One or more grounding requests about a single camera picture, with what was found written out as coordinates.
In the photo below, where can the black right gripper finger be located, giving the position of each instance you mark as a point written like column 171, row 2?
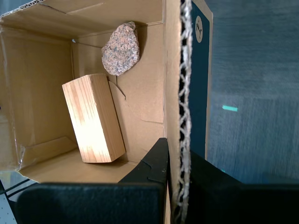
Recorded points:
column 233, row 203
column 93, row 203

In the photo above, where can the speckled pinkish rock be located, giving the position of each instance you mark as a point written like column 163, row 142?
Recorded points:
column 121, row 49

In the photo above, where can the brown cardboard box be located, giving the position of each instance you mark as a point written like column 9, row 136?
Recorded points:
column 35, row 93

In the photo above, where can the light wooden block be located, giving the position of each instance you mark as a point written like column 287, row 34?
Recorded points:
column 93, row 121

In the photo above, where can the short teal floor tape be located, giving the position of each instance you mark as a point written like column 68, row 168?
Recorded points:
column 230, row 108

